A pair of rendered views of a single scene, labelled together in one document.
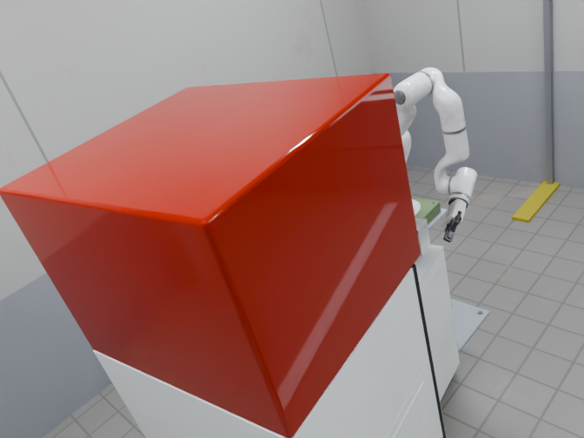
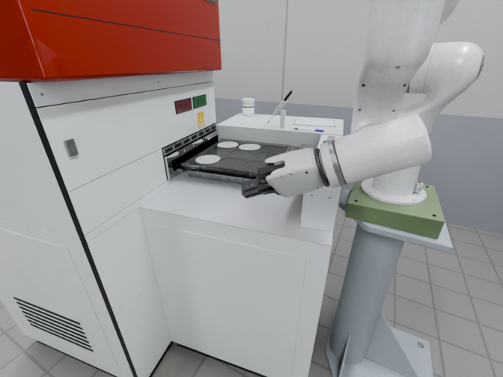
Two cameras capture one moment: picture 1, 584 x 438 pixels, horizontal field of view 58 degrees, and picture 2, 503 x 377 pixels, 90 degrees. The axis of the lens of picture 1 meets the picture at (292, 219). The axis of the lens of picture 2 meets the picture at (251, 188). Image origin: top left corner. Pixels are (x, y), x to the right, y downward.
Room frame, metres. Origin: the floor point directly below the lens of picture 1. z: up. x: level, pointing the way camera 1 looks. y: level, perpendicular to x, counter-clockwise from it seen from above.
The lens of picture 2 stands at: (1.50, -1.00, 1.26)
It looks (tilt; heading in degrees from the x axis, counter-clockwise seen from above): 27 degrees down; 65
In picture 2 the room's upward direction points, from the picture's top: straight up
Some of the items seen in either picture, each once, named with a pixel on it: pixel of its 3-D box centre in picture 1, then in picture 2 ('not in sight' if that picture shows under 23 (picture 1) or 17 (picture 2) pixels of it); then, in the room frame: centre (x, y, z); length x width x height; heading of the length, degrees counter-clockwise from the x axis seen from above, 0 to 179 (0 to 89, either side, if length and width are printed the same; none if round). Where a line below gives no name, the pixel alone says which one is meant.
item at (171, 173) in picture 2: not in sight; (196, 151); (1.73, 0.09, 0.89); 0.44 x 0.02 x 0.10; 47
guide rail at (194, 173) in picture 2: not in sight; (244, 180); (1.85, -0.17, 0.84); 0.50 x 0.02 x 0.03; 137
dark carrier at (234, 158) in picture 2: not in sight; (240, 154); (1.89, -0.05, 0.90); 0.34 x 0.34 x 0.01; 47
